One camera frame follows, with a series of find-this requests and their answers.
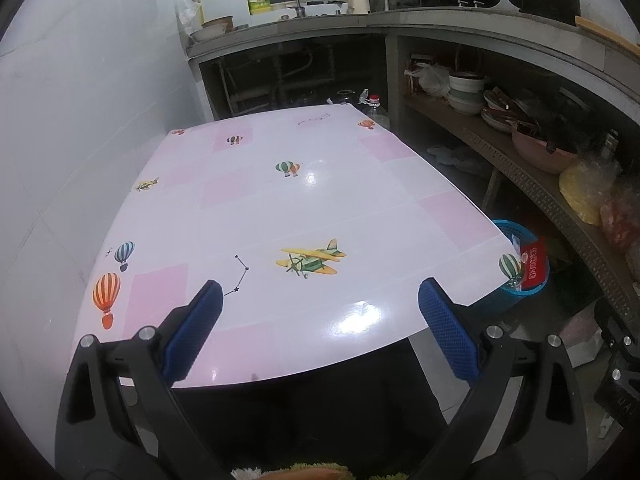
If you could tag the stack of white bowls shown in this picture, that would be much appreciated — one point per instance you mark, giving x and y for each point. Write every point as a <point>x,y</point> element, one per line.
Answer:
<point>466,93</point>

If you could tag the pink plastic basin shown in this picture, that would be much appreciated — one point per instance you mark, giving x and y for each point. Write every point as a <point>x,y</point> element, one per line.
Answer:
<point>539,153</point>

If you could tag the bowl on counter corner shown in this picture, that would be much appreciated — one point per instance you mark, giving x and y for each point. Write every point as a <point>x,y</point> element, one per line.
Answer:
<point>212,29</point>

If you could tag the grey concrete kitchen counter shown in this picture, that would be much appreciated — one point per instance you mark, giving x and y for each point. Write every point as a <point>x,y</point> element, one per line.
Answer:
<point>581,58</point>

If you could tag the green white fluffy sleeve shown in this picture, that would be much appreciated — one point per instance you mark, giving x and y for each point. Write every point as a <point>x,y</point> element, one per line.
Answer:
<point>325,471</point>

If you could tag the wooden condiment shelf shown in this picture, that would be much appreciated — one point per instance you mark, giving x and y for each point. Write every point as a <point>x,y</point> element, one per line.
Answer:
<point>605,33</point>

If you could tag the red snack bag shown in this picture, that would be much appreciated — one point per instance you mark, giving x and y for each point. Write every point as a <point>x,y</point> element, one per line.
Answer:
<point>534,262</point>

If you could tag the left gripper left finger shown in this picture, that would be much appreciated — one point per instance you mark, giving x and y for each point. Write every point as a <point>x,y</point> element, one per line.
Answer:
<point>95,437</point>

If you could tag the yellow bag on shelf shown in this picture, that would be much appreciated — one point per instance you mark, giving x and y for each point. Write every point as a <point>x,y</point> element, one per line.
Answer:
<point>585,185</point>

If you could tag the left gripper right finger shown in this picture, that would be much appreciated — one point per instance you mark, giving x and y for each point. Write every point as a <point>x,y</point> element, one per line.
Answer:
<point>545,437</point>

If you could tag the yellow cooking oil jug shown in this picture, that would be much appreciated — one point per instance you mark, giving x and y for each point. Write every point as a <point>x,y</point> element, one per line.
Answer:
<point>372,107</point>

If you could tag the blue mesh trash basket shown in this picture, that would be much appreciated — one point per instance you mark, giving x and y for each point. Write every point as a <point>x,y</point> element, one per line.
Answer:
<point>510,293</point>

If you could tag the white plastic bag on shelf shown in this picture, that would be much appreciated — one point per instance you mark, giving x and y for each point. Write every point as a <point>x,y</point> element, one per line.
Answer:
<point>433,79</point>

